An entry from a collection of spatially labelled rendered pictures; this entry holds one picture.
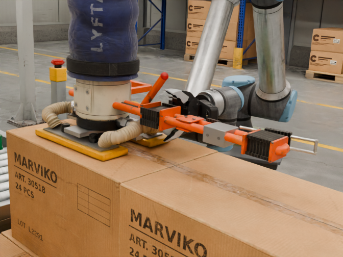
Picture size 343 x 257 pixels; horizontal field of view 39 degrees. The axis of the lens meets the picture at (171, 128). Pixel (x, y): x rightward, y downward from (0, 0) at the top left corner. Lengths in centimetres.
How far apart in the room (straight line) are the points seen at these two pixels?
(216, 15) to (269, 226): 92
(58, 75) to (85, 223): 133
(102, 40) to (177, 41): 1043
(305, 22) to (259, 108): 825
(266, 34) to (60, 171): 93
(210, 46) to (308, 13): 865
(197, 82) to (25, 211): 73
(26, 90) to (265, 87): 349
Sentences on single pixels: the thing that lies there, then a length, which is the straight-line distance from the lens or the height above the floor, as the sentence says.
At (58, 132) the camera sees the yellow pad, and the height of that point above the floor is 97.
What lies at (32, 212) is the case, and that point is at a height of 70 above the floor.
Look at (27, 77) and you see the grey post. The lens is 520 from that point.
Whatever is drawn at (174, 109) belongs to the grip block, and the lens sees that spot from 137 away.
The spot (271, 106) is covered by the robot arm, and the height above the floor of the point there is 96.
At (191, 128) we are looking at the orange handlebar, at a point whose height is 107.
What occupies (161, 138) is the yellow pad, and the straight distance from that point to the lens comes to 155.
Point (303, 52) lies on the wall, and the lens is 1026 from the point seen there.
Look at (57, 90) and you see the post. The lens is 265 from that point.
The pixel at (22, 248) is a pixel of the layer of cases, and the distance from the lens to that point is 181.
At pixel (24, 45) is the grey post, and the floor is 82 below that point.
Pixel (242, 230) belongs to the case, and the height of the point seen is 94.
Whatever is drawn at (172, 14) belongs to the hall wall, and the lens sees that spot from 1211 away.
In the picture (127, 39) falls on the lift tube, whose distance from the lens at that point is 146.
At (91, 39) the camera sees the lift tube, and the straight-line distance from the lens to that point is 144.
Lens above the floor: 143
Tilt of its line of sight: 16 degrees down
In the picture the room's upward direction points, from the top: 2 degrees clockwise
